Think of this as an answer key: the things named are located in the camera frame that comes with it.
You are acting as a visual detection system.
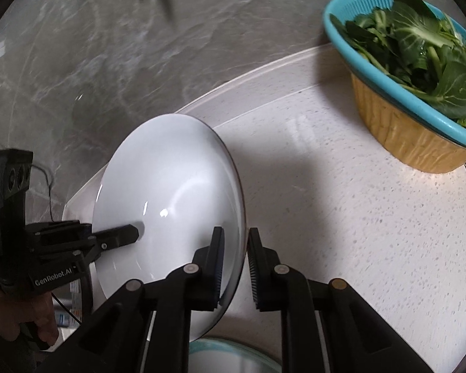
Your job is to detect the large white bowl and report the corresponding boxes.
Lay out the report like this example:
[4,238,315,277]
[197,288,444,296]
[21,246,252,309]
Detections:
[92,114,246,340]

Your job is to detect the teal strainer basket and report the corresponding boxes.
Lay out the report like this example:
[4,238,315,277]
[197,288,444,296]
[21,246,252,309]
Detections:
[322,0,466,152]

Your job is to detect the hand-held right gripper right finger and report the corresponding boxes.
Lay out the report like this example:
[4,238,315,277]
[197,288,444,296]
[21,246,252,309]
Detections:
[248,227,436,373]

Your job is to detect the green leafy vegetables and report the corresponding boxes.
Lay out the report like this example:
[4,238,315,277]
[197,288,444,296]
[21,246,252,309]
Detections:
[330,0,466,133]

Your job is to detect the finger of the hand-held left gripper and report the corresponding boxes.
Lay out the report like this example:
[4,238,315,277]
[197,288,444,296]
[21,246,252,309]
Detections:
[89,223,141,263]

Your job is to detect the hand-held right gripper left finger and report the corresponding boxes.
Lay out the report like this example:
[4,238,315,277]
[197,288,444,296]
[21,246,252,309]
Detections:
[37,226,224,373]

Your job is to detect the yellow ribbed basin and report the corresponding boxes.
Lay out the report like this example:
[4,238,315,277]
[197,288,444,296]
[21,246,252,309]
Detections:
[350,73,466,173]

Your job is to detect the person's left hand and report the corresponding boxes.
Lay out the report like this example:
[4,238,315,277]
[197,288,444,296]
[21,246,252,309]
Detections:
[0,291,60,352]

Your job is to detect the black power cable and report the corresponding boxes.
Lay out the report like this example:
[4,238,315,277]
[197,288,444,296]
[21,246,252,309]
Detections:
[33,162,56,223]

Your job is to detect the teal floral rimmed plate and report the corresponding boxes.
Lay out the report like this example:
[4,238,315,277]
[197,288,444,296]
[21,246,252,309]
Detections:
[188,338,284,373]

